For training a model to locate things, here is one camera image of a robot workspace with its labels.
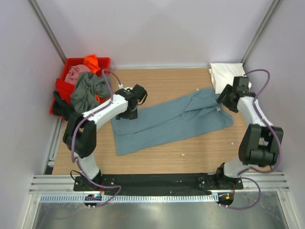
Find dark grey t-shirt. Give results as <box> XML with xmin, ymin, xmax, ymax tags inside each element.
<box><xmin>70</xmin><ymin>72</ymin><xmax>111</xmax><ymax>113</ymax></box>

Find black t-shirt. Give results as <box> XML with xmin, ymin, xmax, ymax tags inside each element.
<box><xmin>51</xmin><ymin>91</ymin><xmax>76</xmax><ymax>121</ymax></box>

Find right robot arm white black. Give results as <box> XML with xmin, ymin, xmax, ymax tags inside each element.
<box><xmin>214</xmin><ymin>76</ymin><xmax>284</xmax><ymax>189</ymax></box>

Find pink t-shirt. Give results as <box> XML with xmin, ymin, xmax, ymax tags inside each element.
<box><xmin>65</xmin><ymin>64</ymin><xmax>90</xmax><ymax>85</ymax></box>

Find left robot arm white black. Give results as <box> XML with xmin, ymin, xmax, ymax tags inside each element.
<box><xmin>63</xmin><ymin>84</ymin><xmax>148</xmax><ymax>191</ymax></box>

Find folded white t-shirt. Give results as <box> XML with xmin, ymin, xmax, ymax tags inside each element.
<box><xmin>209</xmin><ymin>63</ymin><xmax>245</xmax><ymax>94</ymax></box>

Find red plastic bin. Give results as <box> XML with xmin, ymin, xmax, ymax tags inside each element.
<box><xmin>49</xmin><ymin>56</ymin><xmax>112</xmax><ymax>119</ymax></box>

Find red t-shirt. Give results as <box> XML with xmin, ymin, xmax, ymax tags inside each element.
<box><xmin>55</xmin><ymin>79</ymin><xmax>75</xmax><ymax>105</ymax></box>

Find orange t-shirt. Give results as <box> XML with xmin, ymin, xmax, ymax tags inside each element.
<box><xmin>83</xmin><ymin>54</ymin><xmax>101</xmax><ymax>73</ymax></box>

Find grey slotted cable duct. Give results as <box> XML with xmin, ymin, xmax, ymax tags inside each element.
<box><xmin>40</xmin><ymin>193</ymin><xmax>218</xmax><ymax>203</ymax></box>

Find blue-grey t-shirt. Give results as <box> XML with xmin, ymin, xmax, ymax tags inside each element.
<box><xmin>111</xmin><ymin>88</ymin><xmax>233</xmax><ymax>156</ymax></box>

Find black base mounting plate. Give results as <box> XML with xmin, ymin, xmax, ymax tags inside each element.
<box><xmin>73</xmin><ymin>173</ymin><xmax>244</xmax><ymax>197</ymax></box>

